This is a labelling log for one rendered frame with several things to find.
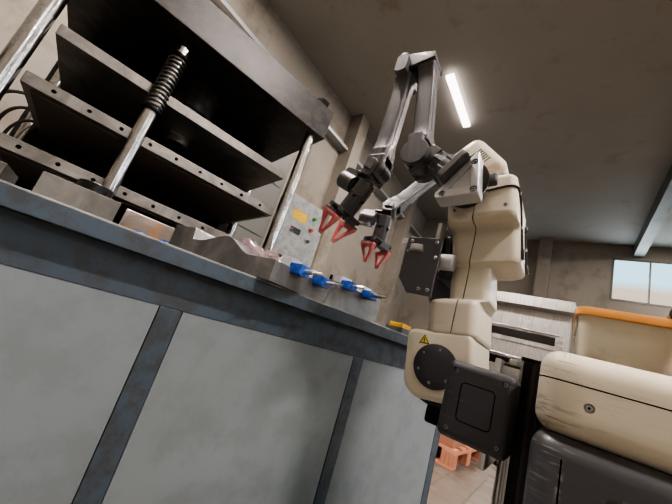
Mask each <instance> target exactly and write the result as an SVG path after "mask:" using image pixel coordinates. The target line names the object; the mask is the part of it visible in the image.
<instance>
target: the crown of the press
mask: <svg viewBox="0 0 672 504"><path fill-rule="evenodd" d="M67 17H68V28H69V29H71V30H72V31H74V32H75V33H77V34H78V35H80V36H81V37H83V38H84V39H86V40H87V41H89V42H90V43H92V44H94V45H95V46H97V47H98V48H100V49H101V50H103V51H104V52H106V53H107V54H109V55H110V56H112V57H113V58H115V59H116V60H118V61H119V62H121V63H122V64H124V65H125V66H127V67H128V68H130V69H131V70H133V71H134V72H136V73H137V74H139V75H140V76H142V77H143V78H145V79H146V80H148V81H149V82H151V83H152V84H154V82H155V81H156V78H157V77H158V75H159V74H160V71H161V70H162V67H163V66H164V64H165V63H166V60H167V59H168V56H169V52H170V50H171V49H175V50H176V48H177V46H178V45H183V46H184V47H186V48H187V49H188V50H189V52H190V55H189V57H188V58H187V59H188V61H189V65H188V67H186V68H185V70H184V71H183V74H182V75H181V78H180V79H179V82H177V85H176V86H175V89H174V90H173V93H170V94H171V96H172V97H173V98H175V99H176V100H178V101H179V102H181V103H182V104H184V105H185V106H187V107H188V108H190V109H191V110H193V111H194V112H196V113H197V114H199V115H200V116H202V117H203V118H205V119H206V120H208V121H209V122H211V123H212V124H214V125H215V126H217V127H218V128H220V129H221V130H223V131H224V132H226V133H227V134H229V135H230V136H232V137H233V138H235V139H236V140H238V141H239V142H241V143H243V144H244V145H246V146H247V147H249V148H250V149H252V150H253V151H255V152H256V153H258V154H259V155H261V156H262V157H264V158H265V159H267V160H268V161H270V162H271V163H272V162H275V161H277V160H279V159H281V158H284V157H286V156H288V155H290V154H293V153H295V152H297V151H299V150H300V147H301V145H302V142H303V139H304V137H305V134H306V133H307V132H310V133H312V134H314V136H315V138H314V141H313V144H315V143H317V142H319V141H322V140H324V139H325V136H326V133H327V130H328V128H329V125H330V122H331V119H332V117H333V114H334V113H333V112H332V111H331V110H330V109H329V108H328V107H329V104H330V103H329V102H328V101H327V100H326V99H325V98H316V97H315V96H314V95H313V94H312V93H311V92H310V91H309V90H308V89H307V88H305V87H304V86H303V85H302V84H301V83H300V82H299V81H298V80H297V79H296V78H295V77H293V76H292V75H291V74H290V73H289V72H288V71H287V70H286V69H285V68H284V67H282V66H281V65H280V64H279V63H278V62H277V61H276V60H275V59H274V58H273V57H272V56H270V55H269V54H268V53H267V52H266V51H265V50H264V49H263V48H262V47H261V46H259V45H258V44H257V43H256V42H255V41H254V40H253V39H252V38H251V37H250V36H249V35H247V34H246V33H245V32H244V31H243V30H242V29H241V28H240V27H239V26H238V25H236V24H235V23H234V22H233V21H232V20H231V19H230V18H229V17H228V16H227V15H226V14H224V13H223V12H222V11H221V10H220V9H219V8H218V7H217V6H216V5H215V4H213V3H212V2H211V1H210V0H69V2H68V3H67ZM164 140H165V141H166V143H168V144H169V145H170V146H172V147H173V148H175V149H177V150H180V151H186V150H187V148H188V146H189V144H190V142H189V141H188V139H187V138H185V137H184V136H182V135H181V134H179V133H177V132H174V131H168V133H167V135H166V136H165V138H164ZM313 144H312V145H313Z"/></svg>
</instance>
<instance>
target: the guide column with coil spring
mask: <svg viewBox="0 0 672 504"><path fill-rule="evenodd" d="M176 50H178V51H180V52H181V53H183V54H184V55H185V56H186V57H187V58H188V57H189V55H190V52H189V50H188V49H187V48H186V47H184V46H183V45H178V46H177V48H176ZM156 117H157V113H156V112H155V111H153V110H152V109H150V108H148V107H144V108H143V110H142V112H141V114H140V116H139V118H138V119H137V121H136V123H135V125H134V127H133V129H132V130H131V132H130V134H129V136H128V138H127V140H126V141H125V143H124V145H123V147H122V149H121V151H120V152H119V154H118V156H117V158H116V160H115V162H114V163H113V165H112V167H111V169H110V171H109V173H108V174H107V176H106V178H105V180H104V182H103V184H102V186H104V187H106V188H108V189H110V190H111V191H113V192H114V195H113V197H112V199H113V198H114V196H115V195H116V193H117V191H118V189H119V187H120V185H121V183H122V181H123V179H124V178H125V176H126V174H127V172H128V170H129V168H130V166H131V164H132V162H133V161H134V159H135V157H136V155H137V153H138V151H139V149H140V147H141V145H142V144H143V142H144V140H145V138H146V136H147V134H148V132H149V130H150V128H151V127H152V125H153V123H154V121H155V119H156Z"/></svg>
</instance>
